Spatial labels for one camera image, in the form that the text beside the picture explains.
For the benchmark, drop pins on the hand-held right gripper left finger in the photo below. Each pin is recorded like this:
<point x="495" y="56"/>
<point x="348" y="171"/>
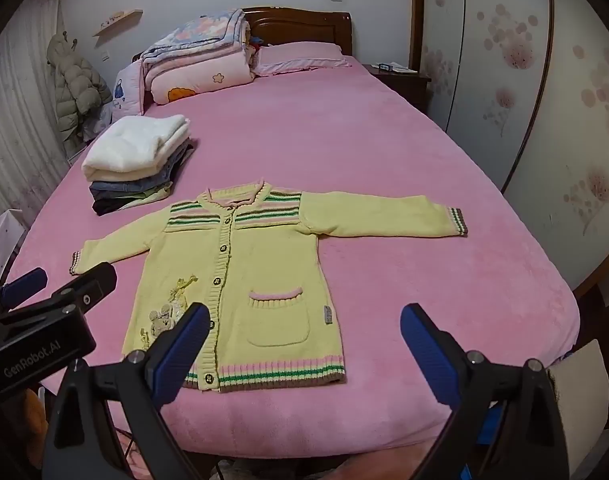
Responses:
<point x="178" y="355"/>

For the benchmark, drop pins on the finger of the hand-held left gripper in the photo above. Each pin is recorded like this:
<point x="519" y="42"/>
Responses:
<point x="92" y="285"/>
<point x="24" y="282"/>

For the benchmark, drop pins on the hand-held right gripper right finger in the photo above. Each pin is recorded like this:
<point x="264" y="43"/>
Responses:
<point x="429" y="357"/>

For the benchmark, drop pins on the yellow knit cardigan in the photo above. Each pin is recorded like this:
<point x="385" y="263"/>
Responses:
<point x="274" y="260"/>

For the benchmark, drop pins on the white dotted rack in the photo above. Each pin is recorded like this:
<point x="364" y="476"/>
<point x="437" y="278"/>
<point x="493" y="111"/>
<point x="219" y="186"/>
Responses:
<point x="2" y="245"/>

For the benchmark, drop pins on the folded dark garment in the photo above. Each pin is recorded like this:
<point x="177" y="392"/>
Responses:
<point x="107" y="205"/>

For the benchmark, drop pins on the folded pale green garment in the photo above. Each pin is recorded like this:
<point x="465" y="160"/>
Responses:
<point x="152" y="195"/>

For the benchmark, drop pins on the folded blue jeans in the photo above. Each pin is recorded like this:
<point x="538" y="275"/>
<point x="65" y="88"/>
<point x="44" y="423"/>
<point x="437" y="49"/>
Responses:
<point x="134" y="185"/>

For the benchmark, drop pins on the white folded sweater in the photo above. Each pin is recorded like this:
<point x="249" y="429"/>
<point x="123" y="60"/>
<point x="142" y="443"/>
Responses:
<point x="129" y="147"/>

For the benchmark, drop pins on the white curtain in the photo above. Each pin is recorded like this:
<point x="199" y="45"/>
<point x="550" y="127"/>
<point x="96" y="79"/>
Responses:
<point x="14" y="135"/>

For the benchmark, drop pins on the white board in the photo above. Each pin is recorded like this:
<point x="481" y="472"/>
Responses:
<point x="581" y="400"/>

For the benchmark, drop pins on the white printed cushion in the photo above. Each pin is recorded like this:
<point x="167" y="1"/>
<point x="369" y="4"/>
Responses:
<point x="127" y="90"/>

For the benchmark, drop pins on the beige puffer jacket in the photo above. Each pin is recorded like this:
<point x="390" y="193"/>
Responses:
<point x="77" y="85"/>

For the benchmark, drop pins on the pink bed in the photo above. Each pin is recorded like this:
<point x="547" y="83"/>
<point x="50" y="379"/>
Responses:
<point x="384" y="160"/>

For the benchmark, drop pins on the floral folded quilt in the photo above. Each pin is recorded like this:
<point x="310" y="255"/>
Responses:
<point x="199" y="35"/>

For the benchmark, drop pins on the wooden nightstand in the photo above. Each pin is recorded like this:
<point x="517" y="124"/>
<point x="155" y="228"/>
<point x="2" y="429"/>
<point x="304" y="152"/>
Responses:
<point x="409" y="85"/>

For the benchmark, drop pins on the small dark nightstand object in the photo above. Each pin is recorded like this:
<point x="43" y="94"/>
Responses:
<point x="384" y="66"/>

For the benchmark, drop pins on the floral wardrobe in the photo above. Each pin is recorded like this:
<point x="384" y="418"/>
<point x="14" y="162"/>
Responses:
<point x="544" y="85"/>

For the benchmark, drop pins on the pink pillow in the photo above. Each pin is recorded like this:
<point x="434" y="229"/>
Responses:
<point x="302" y="57"/>

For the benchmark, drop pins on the wooden headboard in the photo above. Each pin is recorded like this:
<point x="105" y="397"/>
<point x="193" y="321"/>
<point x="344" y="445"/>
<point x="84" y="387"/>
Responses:
<point x="304" y="25"/>

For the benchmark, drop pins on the light wooden wall shelf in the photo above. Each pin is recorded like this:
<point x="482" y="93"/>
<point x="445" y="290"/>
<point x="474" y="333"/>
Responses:
<point x="119" y="20"/>

